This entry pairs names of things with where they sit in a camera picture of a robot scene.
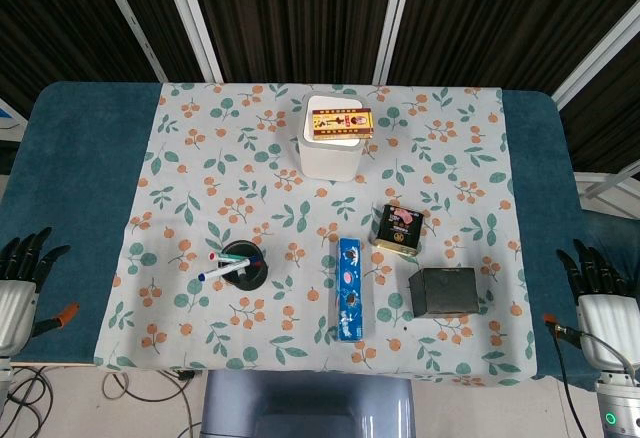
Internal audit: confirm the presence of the black mesh pen holder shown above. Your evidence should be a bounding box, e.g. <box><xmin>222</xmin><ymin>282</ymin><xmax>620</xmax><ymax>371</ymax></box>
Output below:
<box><xmin>219</xmin><ymin>240</ymin><xmax>269</xmax><ymax>292</ymax></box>

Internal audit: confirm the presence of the teal blue table cover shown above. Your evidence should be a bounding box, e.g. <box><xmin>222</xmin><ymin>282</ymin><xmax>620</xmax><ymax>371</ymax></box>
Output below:
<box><xmin>0</xmin><ymin>81</ymin><xmax>599</xmax><ymax>392</ymax></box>

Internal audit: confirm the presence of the blue cookie box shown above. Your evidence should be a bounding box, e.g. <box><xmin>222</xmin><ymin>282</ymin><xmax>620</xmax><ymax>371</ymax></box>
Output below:
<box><xmin>334</xmin><ymin>236</ymin><xmax>369</xmax><ymax>343</ymax></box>

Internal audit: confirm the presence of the grey floor cable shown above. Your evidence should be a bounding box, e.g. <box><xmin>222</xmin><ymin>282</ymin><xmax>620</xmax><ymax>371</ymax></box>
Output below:
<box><xmin>102</xmin><ymin>370</ymin><xmax>204</xmax><ymax>438</ymax></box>

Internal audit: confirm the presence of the yellow red cardboard box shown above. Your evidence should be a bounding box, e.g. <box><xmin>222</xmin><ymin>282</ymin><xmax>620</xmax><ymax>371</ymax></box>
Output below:
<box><xmin>307</xmin><ymin>107</ymin><xmax>377</xmax><ymax>140</ymax></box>

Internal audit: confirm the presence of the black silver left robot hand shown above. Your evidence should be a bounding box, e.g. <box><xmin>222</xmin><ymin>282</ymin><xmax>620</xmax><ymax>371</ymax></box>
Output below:
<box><xmin>0</xmin><ymin>226</ymin><xmax>80</xmax><ymax>359</ymax></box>

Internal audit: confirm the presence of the floral orange green tablecloth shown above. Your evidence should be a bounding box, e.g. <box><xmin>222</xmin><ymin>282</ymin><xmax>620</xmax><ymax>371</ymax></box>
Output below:
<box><xmin>93</xmin><ymin>81</ymin><xmax>539</xmax><ymax>387</ymax></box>

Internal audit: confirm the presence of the black cardboard box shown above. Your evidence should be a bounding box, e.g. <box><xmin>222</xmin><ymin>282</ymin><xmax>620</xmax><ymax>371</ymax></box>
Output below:
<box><xmin>408</xmin><ymin>266</ymin><xmax>480</xmax><ymax>319</ymax></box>

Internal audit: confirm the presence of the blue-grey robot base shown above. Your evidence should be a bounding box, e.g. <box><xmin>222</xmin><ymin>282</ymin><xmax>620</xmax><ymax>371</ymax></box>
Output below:
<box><xmin>199</xmin><ymin>370</ymin><xmax>416</xmax><ymax>438</ymax></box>

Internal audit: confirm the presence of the white marker with blue cap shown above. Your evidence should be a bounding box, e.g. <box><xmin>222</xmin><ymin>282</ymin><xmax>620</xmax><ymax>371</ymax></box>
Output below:
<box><xmin>197</xmin><ymin>256</ymin><xmax>266</xmax><ymax>283</ymax></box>

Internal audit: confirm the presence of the white square trash bin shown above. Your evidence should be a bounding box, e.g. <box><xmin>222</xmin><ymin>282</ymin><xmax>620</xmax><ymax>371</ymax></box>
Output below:
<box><xmin>298</xmin><ymin>93</ymin><xmax>369</xmax><ymax>182</ymax></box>

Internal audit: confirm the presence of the green-label marker with red cap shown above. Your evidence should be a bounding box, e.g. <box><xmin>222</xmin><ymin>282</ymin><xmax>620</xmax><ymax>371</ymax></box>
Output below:
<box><xmin>208</xmin><ymin>251</ymin><xmax>251</xmax><ymax>265</ymax></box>

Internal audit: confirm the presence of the black gold meat tin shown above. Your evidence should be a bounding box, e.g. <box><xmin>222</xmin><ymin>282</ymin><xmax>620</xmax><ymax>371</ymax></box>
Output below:
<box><xmin>369</xmin><ymin>202</ymin><xmax>426</xmax><ymax>258</ymax></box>

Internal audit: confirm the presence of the black floor cable bundle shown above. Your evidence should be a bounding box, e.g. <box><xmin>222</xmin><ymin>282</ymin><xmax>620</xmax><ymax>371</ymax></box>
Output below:
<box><xmin>0</xmin><ymin>365</ymin><xmax>51</xmax><ymax>438</ymax></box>

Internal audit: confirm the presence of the white metal frame post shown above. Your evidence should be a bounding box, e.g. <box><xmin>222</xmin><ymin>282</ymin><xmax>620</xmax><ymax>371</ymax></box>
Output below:
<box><xmin>159</xmin><ymin>0</ymin><xmax>224</xmax><ymax>84</ymax></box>
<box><xmin>377</xmin><ymin>0</ymin><xmax>417</xmax><ymax>84</ymax></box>
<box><xmin>552</xmin><ymin>7</ymin><xmax>640</xmax><ymax>109</ymax></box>
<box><xmin>92</xmin><ymin>0</ymin><xmax>169</xmax><ymax>84</ymax></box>

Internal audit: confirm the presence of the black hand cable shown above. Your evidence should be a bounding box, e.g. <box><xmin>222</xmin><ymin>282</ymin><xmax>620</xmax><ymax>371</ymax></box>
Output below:
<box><xmin>547</xmin><ymin>322</ymin><xmax>640</xmax><ymax>438</ymax></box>

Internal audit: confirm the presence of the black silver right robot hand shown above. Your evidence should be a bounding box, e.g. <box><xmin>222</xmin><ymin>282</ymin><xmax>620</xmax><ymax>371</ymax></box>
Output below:
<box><xmin>543</xmin><ymin>238</ymin><xmax>640</xmax><ymax>370</ymax></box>

